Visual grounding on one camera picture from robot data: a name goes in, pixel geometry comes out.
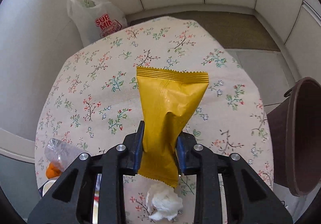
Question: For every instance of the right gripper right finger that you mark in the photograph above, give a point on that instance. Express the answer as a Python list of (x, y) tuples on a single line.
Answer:
[(186, 161)]

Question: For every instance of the white tissue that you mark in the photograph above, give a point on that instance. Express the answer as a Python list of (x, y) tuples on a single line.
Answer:
[(164, 201)]

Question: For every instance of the brown trash bin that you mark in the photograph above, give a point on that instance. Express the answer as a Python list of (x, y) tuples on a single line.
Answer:
[(295, 135)]

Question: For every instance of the yellow snack wrapper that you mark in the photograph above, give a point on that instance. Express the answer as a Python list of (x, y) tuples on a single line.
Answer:
[(168, 100)]

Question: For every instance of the red instant noodle cup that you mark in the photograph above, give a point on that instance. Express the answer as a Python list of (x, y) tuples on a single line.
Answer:
[(44, 189)]

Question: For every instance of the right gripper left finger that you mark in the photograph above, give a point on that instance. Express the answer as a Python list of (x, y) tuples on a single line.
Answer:
[(134, 145)]

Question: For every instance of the brown floor mat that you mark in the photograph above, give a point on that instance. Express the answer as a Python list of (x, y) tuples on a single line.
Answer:
[(232, 30)]

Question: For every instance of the orange peel piece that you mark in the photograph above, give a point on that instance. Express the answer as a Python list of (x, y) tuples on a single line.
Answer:
[(53, 170)]

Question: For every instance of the floral tablecloth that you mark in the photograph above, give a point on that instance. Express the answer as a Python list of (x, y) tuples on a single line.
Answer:
[(94, 102)]

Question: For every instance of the white plastic shopping bag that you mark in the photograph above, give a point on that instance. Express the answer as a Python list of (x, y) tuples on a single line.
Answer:
[(95, 19)]

